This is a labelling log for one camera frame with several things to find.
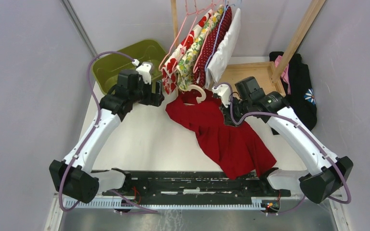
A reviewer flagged cream plastic hanger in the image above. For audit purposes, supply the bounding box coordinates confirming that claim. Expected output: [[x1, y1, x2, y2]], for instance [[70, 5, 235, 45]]
[[184, 84, 207, 105]]

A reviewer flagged white garment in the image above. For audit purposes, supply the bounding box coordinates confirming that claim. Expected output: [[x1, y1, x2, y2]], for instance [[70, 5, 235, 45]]
[[203, 8, 241, 89]]

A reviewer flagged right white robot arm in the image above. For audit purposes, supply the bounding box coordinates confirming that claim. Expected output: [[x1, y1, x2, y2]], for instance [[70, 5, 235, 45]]
[[212, 77, 354, 204]]

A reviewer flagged blue wire hanger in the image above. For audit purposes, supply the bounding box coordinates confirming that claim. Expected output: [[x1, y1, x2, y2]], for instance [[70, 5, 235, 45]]
[[204, 0, 236, 72]]

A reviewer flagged purple cable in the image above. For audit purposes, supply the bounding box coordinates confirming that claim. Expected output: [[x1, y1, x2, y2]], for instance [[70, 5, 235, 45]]
[[217, 82, 352, 215], [58, 51, 140, 213]]

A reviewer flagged yellow floral print garment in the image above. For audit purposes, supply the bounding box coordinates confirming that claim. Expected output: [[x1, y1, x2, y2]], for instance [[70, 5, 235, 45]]
[[175, 4, 225, 91]]

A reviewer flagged green plastic basket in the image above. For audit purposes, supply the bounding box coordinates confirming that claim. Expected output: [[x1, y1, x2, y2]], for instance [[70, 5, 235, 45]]
[[92, 39, 167, 94]]

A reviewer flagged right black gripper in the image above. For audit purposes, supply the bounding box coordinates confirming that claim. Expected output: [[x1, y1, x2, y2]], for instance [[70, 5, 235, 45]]
[[219, 95, 252, 127]]

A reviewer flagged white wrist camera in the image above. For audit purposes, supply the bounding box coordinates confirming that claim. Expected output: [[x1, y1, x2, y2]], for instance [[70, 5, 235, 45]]
[[212, 82, 233, 108], [136, 62, 154, 85]]

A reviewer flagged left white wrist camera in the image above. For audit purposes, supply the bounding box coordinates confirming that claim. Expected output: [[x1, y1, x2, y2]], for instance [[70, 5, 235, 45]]
[[136, 62, 154, 85]]

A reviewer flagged dark red polka-dot garment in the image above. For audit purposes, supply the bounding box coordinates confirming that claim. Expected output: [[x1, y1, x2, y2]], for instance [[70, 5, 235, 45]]
[[193, 7, 233, 88]]

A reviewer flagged red skirt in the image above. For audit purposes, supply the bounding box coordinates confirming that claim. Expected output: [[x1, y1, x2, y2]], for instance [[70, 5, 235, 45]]
[[165, 90, 277, 180]]

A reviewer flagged wooden clothes rack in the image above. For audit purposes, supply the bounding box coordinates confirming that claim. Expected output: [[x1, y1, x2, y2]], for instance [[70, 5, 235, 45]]
[[171, 0, 327, 100]]

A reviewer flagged pink wire hanger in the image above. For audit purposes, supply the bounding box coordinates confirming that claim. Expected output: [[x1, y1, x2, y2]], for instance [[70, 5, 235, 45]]
[[159, 0, 223, 71]]

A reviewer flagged white slotted cable duct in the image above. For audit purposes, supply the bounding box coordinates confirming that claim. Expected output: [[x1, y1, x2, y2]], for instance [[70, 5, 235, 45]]
[[76, 197, 279, 211]]

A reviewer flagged black garment with flower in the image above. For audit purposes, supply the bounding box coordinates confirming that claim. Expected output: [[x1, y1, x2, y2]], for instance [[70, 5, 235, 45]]
[[280, 53, 317, 130]]

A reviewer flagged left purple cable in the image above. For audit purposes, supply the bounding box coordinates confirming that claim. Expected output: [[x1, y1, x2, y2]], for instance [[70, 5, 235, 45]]
[[58, 51, 140, 213]]

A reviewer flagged red poppy print garment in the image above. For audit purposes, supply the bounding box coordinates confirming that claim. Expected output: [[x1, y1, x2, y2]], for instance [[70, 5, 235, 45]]
[[161, 10, 213, 94]]

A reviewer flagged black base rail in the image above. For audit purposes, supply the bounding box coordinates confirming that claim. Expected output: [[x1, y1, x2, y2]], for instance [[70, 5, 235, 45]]
[[111, 168, 291, 205]]

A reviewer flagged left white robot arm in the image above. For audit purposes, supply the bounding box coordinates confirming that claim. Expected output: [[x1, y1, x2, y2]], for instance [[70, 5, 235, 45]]
[[49, 70, 164, 203]]

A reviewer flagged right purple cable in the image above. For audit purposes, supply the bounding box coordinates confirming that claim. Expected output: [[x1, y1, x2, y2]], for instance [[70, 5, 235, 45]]
[[217, 82, 352, 215]]

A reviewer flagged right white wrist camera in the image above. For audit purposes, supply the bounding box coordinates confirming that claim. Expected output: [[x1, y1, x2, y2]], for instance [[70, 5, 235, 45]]
[[212, 82, 233, 108]]

